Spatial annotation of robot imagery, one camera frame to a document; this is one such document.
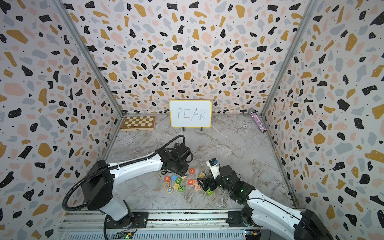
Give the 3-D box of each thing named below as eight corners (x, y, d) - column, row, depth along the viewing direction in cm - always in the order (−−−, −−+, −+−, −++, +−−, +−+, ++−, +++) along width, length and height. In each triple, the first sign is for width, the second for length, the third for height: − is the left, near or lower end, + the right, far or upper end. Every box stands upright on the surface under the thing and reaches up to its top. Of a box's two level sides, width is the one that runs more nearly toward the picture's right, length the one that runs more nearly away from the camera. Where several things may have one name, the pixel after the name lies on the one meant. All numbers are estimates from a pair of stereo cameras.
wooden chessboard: (121, 131, 113) (119, 128, 110) (126, 118, 122) (125, 115, 119) (153, 131, 113) (152, 128, 110) (156, 119, 122) (155, 115, 119)
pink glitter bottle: (261, 133, 113) (262, 129, 110) (248, 112, 128) (249, 109, 124) (265, 132, 114) (267, 128, 111) (252, 112, 128) (253, 108, 125)
